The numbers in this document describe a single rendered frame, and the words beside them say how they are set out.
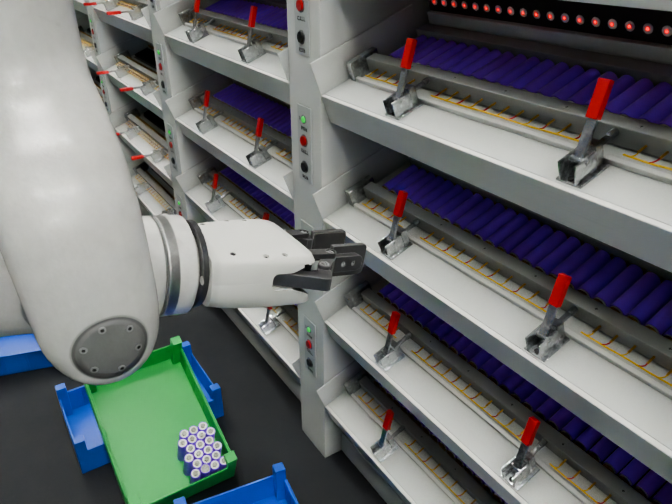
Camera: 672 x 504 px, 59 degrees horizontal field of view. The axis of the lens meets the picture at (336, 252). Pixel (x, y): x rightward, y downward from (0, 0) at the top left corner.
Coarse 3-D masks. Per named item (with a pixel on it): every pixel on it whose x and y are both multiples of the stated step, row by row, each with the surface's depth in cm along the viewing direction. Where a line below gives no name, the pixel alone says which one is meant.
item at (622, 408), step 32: (384, 160) 97; (320, 192) 93; (352, 192) 94; (352, 224) 92; (384, 256) 84; (416, 256) 82; (448, 256) 80; (416, 288) 79; (448, 288) 76; (480, 288) 74; (512, 288) 72; (448, 320) 76; (480, 320) 70; (512, 320) 69; (576, 320) 66; (512, 352) 66; (576, 352) 63; (608, 352) 62; (544, 384) 64; (576, 384) 60; (608, 384) 59; (640, 384) 58; (608, 416) 57; (640, 416) 56; (640, 448) 56
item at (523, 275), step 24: (384, 192) 92; (384, 216) 90; (408, 216) 87; (432, 216) 84; (456, 240) 79; (480, 240) 77; (504, 264) 72; (528, 288) 71; (552, 288) 67; (576, 312) 65; (600, 312) 63; (624, 336) 61; (648, 336) 59; (648, 360) 58
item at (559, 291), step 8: (560, 280) 61; (568, 280) 61; (560, 288) 61; (552, 296) 62; (560, 296) 61; (552, 304) 62; (560, 304) 62; (552, 312) 62; (544, 320) 63; (552, 320) 62; (544, 328) 63; (544, 336) 63
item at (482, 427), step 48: (336, 288) 103; (384, 288) 103; (336, 336) 103; (384, 336) 97; (432, 336) 92; (384, 384) 94; (432, 384) 88; (480, 384) 83; (528, 384) 81; (432, 432) 87; (480, 432) 80; (528, 432) 71; (576, 432) 74; (528, 480) 73; (576, 480) 71; (624, 480) 68
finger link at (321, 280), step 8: (296, 272) 52; (304, 272) 52; (312, 272) 52; (320, 272) 53; (328, 272) 53; (280, 280) 51; (288, 280) 51; (296, 280) 51; (304, 280) 51; (312, 280) 51; (320, 280) 52; (328, 280) 52; (304, 288) 52; (312, 288) 52; (320, 288) 52; (328, 288) 52
